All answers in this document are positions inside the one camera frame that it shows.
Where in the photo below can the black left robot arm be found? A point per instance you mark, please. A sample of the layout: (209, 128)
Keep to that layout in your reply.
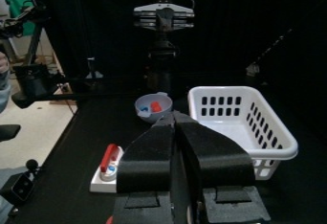
(163, 62)

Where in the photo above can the small metal stand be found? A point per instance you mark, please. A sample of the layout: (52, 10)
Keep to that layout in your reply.
(94, 71)

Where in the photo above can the black chair seat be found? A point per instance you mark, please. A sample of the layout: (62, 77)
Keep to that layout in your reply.
(8, 132)

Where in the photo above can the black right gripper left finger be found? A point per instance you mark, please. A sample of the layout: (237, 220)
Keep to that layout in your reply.
(147, 157)

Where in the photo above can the black tripod stand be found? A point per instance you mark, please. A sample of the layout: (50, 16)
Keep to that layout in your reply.
(35, 42)

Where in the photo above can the black cylindrical mount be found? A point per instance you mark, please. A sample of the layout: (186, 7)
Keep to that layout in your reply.
(34, 84)

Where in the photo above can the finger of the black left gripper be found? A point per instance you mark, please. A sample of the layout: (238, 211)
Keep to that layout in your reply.
(160, 20)
(170, 20)

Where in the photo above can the small grey clamp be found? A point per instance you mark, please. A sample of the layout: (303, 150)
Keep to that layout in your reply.
(253, 70)

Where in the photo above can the black box camera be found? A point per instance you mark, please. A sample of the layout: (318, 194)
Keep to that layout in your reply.
(16, 188)

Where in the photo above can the black horizontal frame bar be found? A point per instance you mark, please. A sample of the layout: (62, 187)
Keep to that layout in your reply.
(98, 89)

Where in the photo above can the white flat rectangular block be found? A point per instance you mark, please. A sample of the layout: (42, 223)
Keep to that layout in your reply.
(100, 185)

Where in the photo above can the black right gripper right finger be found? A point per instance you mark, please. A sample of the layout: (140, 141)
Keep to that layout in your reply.
(217, 161)

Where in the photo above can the white slotted plastic basket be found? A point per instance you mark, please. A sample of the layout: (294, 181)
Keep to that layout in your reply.
(226, 129)

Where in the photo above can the black foam microphone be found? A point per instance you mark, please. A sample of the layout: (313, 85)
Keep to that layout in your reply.
(32, 164)

